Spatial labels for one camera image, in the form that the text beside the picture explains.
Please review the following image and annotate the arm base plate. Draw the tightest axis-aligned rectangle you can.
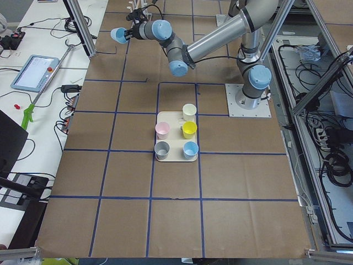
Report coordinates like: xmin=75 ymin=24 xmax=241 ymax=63
xmin=216 ymin=14 xmax=231 ymax=27
xmin=225 ymin=83 xmax=271 ymax=118

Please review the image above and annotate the aluminium frame post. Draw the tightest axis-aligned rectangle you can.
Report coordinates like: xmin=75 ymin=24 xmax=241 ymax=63
xmin=63 ymin=0 xmax=97 ymax=58

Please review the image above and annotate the white wire cup rack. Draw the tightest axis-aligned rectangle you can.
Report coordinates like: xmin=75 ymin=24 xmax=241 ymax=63
xmin=126 ymin=0 xmax=149 ymax=15

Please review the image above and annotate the reacher grabber tool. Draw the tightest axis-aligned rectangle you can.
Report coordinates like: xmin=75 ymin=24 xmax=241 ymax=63
xmin=21 ymin=40 xmax=78 ymax=130

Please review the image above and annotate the grey plastic cup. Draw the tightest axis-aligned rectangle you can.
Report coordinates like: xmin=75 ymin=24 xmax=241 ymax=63
xmin=154 ymin=141 xmax=170 ymax=160

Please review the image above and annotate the cream plastic tray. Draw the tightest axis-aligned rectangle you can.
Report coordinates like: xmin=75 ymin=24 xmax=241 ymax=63
xmin=155 ymin=112 xmax=198 ymax=162

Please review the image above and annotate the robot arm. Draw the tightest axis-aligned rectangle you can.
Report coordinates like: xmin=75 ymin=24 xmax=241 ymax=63
xmin=110 ymin=1 xmax=278 ymax=110

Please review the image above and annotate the black power adapter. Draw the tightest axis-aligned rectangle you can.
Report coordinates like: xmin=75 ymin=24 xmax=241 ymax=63
xmin=60 ymin=84 xmax=82 ymax=93

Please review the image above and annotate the teach pendant tablet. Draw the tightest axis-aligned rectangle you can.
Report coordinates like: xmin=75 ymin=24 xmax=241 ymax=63
xmin=10 ymin=55 xmax=60 ymax=93

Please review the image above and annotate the pink plastic cup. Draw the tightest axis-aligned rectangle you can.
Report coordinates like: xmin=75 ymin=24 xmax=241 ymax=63
xmin=155 ymin=121 xmax=170 ymax=140

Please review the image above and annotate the white plastic cup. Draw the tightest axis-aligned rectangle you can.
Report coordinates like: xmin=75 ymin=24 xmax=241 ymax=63
xmin=182 ymin=103 xmax=197 ymax=121

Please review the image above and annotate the light blue cup rear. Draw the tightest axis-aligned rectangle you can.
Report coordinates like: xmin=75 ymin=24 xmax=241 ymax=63
xmin=183 ymin=141 xmax=199 ymax=160

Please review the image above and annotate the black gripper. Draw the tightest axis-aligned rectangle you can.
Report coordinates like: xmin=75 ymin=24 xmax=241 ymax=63
xmin=124 ymin=25 xmax=140 ymax=40

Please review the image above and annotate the light blue plastic cup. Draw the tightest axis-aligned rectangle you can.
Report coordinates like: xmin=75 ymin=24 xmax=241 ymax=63
xmin=110 ymin=28 xmax=128 ymax=44

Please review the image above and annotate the yellow plastic cup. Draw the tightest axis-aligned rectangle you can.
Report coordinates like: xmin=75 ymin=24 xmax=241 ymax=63
xmin=182 ymin=121 xmax=197 ymax=139

